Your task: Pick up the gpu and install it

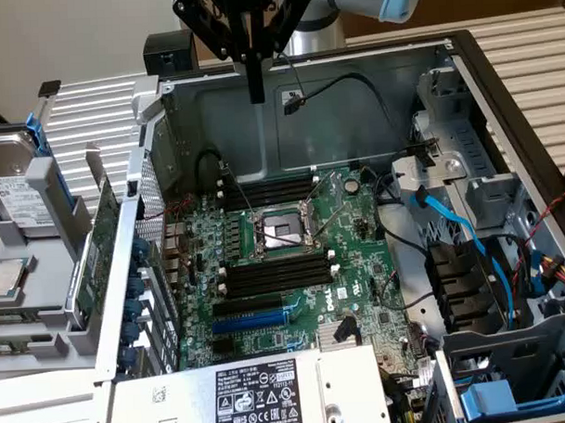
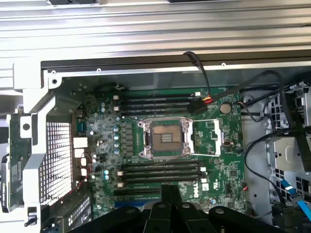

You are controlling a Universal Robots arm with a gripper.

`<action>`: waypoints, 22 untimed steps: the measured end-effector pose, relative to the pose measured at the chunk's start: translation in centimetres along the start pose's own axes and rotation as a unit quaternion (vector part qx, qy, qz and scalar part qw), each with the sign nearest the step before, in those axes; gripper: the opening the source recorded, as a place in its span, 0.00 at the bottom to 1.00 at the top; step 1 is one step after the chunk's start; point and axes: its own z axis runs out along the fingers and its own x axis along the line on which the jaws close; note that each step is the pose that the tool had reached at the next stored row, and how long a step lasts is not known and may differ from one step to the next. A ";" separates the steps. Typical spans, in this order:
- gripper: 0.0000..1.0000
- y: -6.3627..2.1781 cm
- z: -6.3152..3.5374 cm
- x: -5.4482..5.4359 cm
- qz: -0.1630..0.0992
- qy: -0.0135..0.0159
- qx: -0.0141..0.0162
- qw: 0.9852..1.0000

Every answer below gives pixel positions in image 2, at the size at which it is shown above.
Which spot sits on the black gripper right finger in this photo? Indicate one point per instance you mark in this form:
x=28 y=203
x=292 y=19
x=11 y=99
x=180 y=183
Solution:
x=184 y=218

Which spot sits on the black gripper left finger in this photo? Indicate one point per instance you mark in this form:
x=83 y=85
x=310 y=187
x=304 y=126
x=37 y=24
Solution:
x=158 y=218

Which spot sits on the long blue expansion slot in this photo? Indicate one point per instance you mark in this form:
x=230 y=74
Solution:
x=128 y=204

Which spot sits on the long black expansion slot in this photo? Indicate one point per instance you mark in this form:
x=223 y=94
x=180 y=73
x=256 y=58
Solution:
x=136 y=191

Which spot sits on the black RAM slot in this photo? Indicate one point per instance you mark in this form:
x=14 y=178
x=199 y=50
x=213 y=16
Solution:
x=155 y=100
x=145 y=181
x=155 y=106
x=155 y=94
x=155 y=112
x=160 y=170
x=160 y=175
x=160 y=165

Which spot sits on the thin metal locking lever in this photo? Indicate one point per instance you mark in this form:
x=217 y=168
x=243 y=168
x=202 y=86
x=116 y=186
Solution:
x=201 y=154

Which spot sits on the CPU socket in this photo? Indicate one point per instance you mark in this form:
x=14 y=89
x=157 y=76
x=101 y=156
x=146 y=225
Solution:
x=162 y=138

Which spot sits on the silver power supply with label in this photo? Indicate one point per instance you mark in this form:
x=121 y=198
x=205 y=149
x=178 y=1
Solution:
x=75 y=213

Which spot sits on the green Dell motherboard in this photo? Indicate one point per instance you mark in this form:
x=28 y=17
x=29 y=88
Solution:
x=228 y=126

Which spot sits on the silver coin battery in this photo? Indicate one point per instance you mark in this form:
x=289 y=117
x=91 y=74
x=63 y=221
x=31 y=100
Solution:
x=225 y=107

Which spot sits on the silver metal disk bay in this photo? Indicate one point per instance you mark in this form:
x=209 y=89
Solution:
x=289 y=155

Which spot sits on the open metal PC case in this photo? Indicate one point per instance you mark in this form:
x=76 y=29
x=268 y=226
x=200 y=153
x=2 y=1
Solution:
x=145 y=77

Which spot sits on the grey parts rack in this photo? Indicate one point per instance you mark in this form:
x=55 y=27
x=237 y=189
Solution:
x=4 y=167

